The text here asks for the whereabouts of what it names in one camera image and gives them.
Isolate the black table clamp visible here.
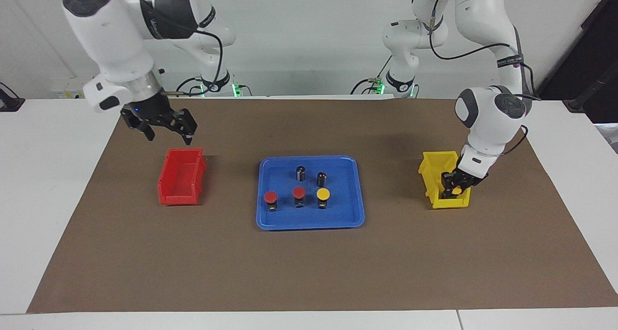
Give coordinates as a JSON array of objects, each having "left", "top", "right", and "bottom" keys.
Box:
[{"left": 0, "top": 82, "right": 26, "bottom": 112}]

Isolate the red plastic bin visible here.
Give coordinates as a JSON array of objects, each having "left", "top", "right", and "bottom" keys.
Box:
[{"left": 157, "top": 148, "right": 207, "bottom": 206}]

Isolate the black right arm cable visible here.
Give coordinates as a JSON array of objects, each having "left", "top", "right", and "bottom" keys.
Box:
[{"left": 163, "top": 26, "right": 224, "bottom": 98}]

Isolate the blue plastic tray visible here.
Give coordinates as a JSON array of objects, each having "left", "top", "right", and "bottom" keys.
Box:
[{"left": 256, "top": 155, "right": 365, "bottom": 231}]

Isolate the black stand bar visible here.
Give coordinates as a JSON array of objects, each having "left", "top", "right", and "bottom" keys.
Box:
[{"left": 563, "top": 69, "right": 618, "bottom": 114}]

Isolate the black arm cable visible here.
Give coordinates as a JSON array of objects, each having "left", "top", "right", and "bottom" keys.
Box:
[
  {"left": 163, "top": 26, "right": 224, "bottom": 98},
  {"left": 427, "top": 4, "right": 542, "bottom": 155}
]

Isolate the grey crumpled sheet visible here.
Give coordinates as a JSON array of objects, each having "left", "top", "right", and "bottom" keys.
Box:
[{"left": 593, "top": 123, "right": 618, "bottom": 155}]

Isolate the brown table mat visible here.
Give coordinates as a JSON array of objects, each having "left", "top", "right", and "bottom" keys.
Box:
[{"left": 27, "top": 97, "right": 618, "bottom": 314}]

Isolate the yellow plastic bin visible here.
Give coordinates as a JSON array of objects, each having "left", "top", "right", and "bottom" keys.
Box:
[{"left": 418, "top": 151, "right": 471, "bottom": 209}]

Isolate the black background panel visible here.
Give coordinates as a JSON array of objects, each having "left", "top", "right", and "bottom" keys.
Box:
[{"left": 536, "top": 0, "right": 618, "bottom": 124}]

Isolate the black base cable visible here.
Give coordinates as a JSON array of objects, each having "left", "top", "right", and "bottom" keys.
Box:
[
  {"left": 175, "top": 76, "right": 204, "bottom": 98},
  {"left": 350, "top": 55, "right": 394, "bottom": 95}
]

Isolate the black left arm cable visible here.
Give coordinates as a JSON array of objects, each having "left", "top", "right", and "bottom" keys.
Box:
[{"left": 427, "top": 4, "right": 542, "bottom": 155}]

